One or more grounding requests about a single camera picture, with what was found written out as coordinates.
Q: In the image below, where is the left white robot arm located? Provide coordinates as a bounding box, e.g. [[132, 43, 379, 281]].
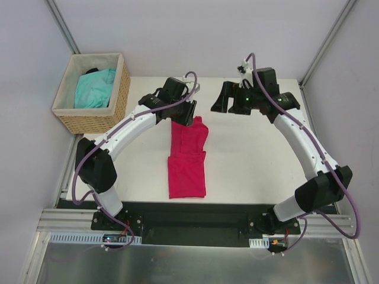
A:
[[71, 72, 200, 230]]

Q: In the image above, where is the black garment in basket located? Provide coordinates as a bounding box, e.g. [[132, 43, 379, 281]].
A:
[[85, 67, 99, 75]]

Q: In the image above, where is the white cable duct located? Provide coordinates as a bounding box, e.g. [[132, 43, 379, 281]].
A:
[[50, 232, 142, 246], [249, 237, 269, 249]]

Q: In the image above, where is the right white cable duct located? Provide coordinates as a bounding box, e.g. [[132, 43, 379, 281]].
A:
[[249, 237, 269, 249]]

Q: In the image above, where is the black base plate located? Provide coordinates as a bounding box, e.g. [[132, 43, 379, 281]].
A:
[[56, 199, 340, 246]]

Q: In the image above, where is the left aluminium frame post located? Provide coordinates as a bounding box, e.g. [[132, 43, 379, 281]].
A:
[[44, 0, 81, 54]]

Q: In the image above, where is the front aluminium rail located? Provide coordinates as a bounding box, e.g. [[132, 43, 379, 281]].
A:
[[37, 208, 356, 238]]

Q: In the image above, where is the teal t shirt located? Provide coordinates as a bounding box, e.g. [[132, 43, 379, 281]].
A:
[[74, 68, 116, 109]]

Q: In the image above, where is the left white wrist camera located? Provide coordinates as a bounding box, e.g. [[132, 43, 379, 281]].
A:
[[182, 76, 201, 97]]

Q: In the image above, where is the wicker basket with liner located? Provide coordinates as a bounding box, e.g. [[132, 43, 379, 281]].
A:
[[52, 53, 131, 134]]

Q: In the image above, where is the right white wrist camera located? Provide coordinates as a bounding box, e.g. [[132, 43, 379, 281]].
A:
[[237, 59, 253, 89]]

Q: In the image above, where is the aluminium frame post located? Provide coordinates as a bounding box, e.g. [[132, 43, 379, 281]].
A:
[[44, 0, 81, 54], [299, 0, 358, 90]]

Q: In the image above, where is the right aluminium frame post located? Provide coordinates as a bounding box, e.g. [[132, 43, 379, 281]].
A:
[[299, 0, 358, 90]]

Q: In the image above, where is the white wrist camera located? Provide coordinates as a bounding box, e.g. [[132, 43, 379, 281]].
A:
[[182, 76, 201, 97], [237, 59, 253, 89]]

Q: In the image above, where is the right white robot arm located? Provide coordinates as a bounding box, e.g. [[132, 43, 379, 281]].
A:
[[211, 64, 352, 235]]

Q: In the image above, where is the pink t shirt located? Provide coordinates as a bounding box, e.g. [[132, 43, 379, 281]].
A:
[[168, 116, 209, 199]]

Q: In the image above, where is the left white cable duct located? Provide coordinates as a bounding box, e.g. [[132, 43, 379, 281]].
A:
[[50, 232, 142, 246]]

